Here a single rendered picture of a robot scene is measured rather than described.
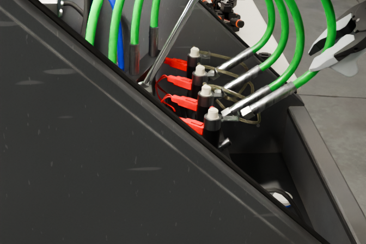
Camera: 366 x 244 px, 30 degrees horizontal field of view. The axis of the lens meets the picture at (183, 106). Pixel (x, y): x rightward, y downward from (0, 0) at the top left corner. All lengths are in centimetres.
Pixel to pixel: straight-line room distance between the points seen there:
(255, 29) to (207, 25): 43
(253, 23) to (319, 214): 69
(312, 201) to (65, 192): 70
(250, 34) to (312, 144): 48
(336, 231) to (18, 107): 69
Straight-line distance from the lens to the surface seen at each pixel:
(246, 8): 193
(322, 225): 129
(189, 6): 68
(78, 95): 68
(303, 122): 143
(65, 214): 76
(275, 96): 110
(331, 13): 106
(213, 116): 110
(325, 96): 368
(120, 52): 133
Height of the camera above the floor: 164
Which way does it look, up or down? 29 degrees down
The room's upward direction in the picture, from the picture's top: 3 degrees clockwise
